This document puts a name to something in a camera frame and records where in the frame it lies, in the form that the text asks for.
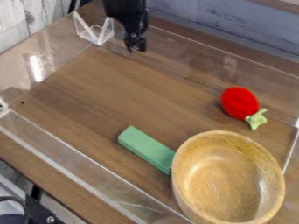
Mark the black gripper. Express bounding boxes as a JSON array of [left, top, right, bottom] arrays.
[[102, 0, 150, 53]]

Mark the red plush strawberry toy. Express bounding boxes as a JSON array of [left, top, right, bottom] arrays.
[[220, 87, 267, 130]]

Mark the green rectangular block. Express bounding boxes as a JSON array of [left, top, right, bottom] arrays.
[[118, 126, 175, 175]]

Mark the wooden bowl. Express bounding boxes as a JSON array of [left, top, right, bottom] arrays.
[[172, 130, 286, 224]]

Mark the clear acrylic corner bracket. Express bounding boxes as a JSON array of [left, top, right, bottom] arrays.
[[72, 11, 115, 46]]

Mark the clear acrylic back wall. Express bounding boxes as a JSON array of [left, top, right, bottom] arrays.
[[114, 25, 299, 127]]

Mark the clear acrylic wall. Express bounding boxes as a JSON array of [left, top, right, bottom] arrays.
[[0, 108, 192, 224], [114, 25, 299, 127]]

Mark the clear acrylic front wall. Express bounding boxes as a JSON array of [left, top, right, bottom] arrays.
[[0, 108, 192, 224]]

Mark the black clamp with cable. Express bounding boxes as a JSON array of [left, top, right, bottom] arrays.
[[0, 187, 66, 224]]

